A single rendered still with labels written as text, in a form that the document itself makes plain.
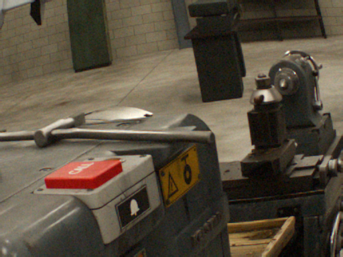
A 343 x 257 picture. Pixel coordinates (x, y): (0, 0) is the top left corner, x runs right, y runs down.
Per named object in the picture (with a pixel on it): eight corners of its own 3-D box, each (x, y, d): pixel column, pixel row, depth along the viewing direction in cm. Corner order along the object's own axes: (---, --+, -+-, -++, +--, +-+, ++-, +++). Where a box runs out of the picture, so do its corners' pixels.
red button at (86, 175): (98, 198, 72) (93, 176, 71) (47, 197, 74) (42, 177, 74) (126, 179, 77) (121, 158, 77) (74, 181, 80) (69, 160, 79)
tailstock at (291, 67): (318, 157, 223) (305, 59, 217) (260, 164, 231) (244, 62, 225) (333, 132, 249) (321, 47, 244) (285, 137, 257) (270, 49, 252)
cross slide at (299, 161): (325, 188, 170) (323, 169, 169) (153, 203, 187) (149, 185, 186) (336, 166, 185) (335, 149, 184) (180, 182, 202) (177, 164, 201)
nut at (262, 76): (269, 89, 176) (266, 73, 176) (253, 90, 178) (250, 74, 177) (273, 86, 180) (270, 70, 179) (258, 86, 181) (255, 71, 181)
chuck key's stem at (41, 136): (75, 126, 106) (34, 148, 96) (73, 110, 106) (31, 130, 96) (89, 125, 106) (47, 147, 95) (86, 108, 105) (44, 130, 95)
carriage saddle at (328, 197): (325, 214, 169) (325, 190, 168) (141, 229, 188) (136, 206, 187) (345, 175, 196) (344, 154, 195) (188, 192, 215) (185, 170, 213)
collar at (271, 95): (277, 103, 174) (275, 90, 174) (245, 106, 177) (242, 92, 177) (285, 96, 181) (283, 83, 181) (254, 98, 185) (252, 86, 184)
